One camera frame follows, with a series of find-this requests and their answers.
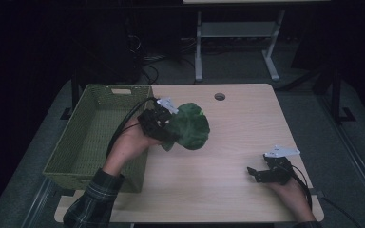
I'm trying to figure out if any tangle of floor cables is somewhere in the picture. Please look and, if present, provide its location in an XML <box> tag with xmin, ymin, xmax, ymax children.
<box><xmin>126</xmin><ymin>34</ymin><xmax>198</xmax><ymax>86</ymax></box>

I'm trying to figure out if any grey metal stand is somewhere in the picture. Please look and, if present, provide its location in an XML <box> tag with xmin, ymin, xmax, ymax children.
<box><xmin>194</xmin><ymin>9</ymin><xmax>286</xmax><ymax>83</ymax></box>

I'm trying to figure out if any green woven basket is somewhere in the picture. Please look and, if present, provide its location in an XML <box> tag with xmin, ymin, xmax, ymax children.
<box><xmin>42</xmin><ymin>84</ymin><xmax>157</xmax><ymax>194</ymax></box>

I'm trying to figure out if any black stand leg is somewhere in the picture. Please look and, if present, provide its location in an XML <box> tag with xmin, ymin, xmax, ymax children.
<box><xmin>60</xmin><ymin>69</ymin><xmax>81</xmax><ymax>121</ymax></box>
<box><xmin>329</xmin><ymin>67</ymin><xmax>357</xmax><ymax>124</ymax></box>

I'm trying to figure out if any metal floor rail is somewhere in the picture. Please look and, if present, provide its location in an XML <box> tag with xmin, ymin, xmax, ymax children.
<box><xmin>317</xmin><ymin>94</ymin><xmax>365</xmax><ymax>219</ymax></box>
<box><xmin>22</xmin><ymin>177</ymin><xmax>55</xmax><ymax>228</ymax></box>

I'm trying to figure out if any black floor cable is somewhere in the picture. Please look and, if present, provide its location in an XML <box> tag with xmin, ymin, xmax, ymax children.
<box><xmin>321</xmin><ymin>197</ymin><xmax>362</xmax><ymax>228</ymax></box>

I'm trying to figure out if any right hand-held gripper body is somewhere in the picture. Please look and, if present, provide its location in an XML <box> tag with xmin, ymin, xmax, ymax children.
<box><xmin>259</xmin><ymin>144</ymin><xmax>301</xmax><ymax>186</ymax></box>

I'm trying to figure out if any person's right hand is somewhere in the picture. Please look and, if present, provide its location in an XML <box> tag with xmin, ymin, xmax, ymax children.
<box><xmin>264</xmin><ymin>179</ymin><xmax>310</xmax><ymax>212</ymax></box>

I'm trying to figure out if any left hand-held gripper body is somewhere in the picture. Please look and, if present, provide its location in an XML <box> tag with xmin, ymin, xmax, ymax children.
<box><xmin>137</xmin><ymin>97</ymin><xmax>180</xmax><ymax>143</ymax></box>

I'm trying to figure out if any green knitted garment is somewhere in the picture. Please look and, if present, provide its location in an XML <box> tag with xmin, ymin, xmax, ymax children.
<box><xmin>161</xmin><ymin>102</ymin><xmax>211</xmax><ymax>152</ymax></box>

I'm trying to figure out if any right hand-held gripper cable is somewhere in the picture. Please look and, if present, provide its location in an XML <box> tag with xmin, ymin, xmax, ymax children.
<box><xmin>284</xmin><ymin>164</ymin><xmax>314</xmax><ymax>211</ymax></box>

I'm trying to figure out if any person's left hand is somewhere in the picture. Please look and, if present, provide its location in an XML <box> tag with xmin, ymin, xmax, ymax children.
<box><xmin>106</xmin><ymin>118</ymin><xmax>163</xmax><ymax>167</ymax></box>

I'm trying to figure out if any grey tape strip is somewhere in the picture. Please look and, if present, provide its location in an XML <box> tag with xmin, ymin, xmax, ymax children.
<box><xmin>308</xmin><ymin>187</ymin><xmax>325</xmax><ymax>197</ymax></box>

